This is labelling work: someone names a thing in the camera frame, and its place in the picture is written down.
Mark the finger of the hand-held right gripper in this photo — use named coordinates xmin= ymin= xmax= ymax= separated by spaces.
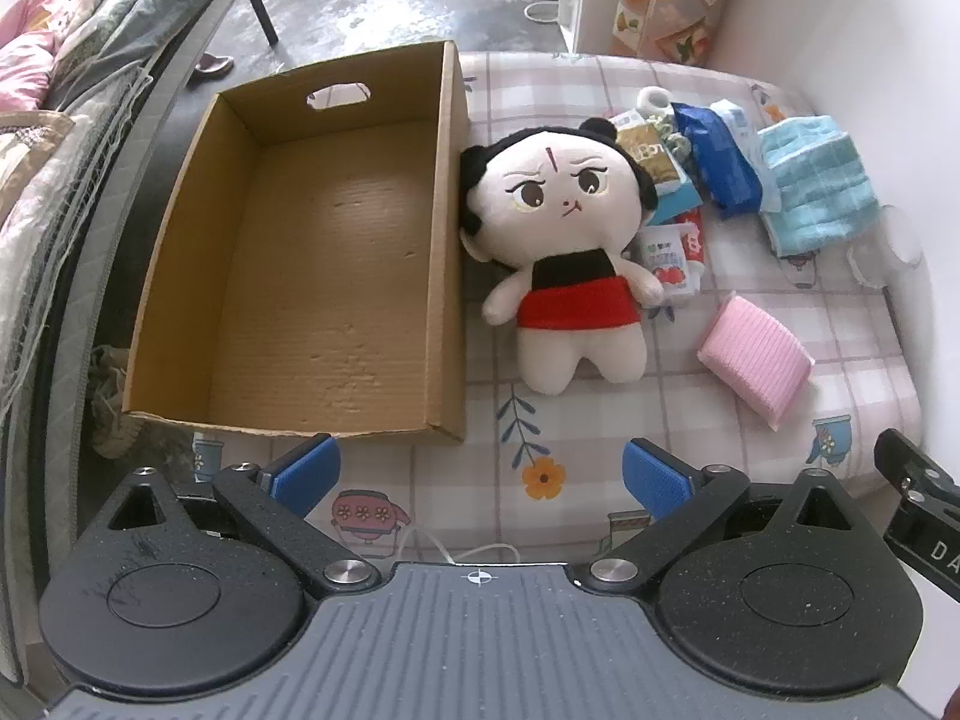
xmin=874 ymin=427 xmax=960 ymax=605

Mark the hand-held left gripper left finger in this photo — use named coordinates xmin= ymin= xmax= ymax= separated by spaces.
xmin=75 ymin=433 xmax=380 ymax=595

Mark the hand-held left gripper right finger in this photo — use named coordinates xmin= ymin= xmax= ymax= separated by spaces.
xmin=577 ymin=437 xmax=890 ymax=597

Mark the pink towel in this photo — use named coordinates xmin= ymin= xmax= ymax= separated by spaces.
xmin=697 ymin=294 xmax=815 ymax=432

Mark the brown cardboard box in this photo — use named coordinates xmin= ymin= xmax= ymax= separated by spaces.
xmin=120 ymin=40 xmax=470 ymax=442

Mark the strawberry yogurt cup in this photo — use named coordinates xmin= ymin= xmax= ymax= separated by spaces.
xmin=637 ymin=223 xmax=702 ymax=305

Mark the red toothpaste box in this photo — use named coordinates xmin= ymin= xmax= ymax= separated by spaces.
xmin=675 ymin=210 xmax=710 ymax=278

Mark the blue and white carton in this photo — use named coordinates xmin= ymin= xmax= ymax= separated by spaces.
xmin=645 ymin=165 xmax=706 ymax=227

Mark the black-haired plush doll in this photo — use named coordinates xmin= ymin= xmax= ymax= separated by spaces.
xmin=457 ymin=118 xmax=665 ymax=397

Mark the brown snack packet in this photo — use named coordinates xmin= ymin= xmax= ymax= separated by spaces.
xmin=611 ymin=111 xmax=683 ymax=188

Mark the dark blue plastic packet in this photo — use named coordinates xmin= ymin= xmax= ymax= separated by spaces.
xmin=671 ymin=101 xmax=762 ymax=220

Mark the light blue checked towel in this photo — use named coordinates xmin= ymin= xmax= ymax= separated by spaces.
xmin=757 ymin=115 xmax=880 ymax=256

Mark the green floral scrunchie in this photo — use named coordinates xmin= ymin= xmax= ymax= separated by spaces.
xmin=651 ymin=111 xmax=691 ymax=160

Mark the checked floral bed sheet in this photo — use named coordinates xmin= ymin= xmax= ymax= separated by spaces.
xmin=191 ymin=51 xmax=923 ymax=563

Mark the grey sneaker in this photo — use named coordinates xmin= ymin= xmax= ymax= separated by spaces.
xmin=90 ymin=345 xmax=142 ymax=458

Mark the white mosquito net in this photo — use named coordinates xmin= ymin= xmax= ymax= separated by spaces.
xmin=0 ymin=67 xmax=151 ymax=421

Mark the brown slipper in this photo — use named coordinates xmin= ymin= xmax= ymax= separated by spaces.
xmin=187 ymin=54 xmax=235 ymax=87

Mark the black metal bed leg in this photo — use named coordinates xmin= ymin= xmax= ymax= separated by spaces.
xmin=236 ymin=0 xmax=280 ymax=46

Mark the white cabinet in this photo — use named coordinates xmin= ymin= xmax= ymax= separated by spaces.
xmin=556 ymin=0 xmax=638 ymax=53

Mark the grey patterned quilt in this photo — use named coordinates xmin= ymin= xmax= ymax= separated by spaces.
xmin=45 ymin=0 xmax=252 ymax=113

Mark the pink blanket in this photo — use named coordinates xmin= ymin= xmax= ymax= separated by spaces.
xmin=0 ymin=0 xmax=76 ymax=113

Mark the thin white cable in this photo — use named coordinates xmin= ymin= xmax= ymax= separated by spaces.
xmin=390 ymin=529 xmax=520 ymax=565

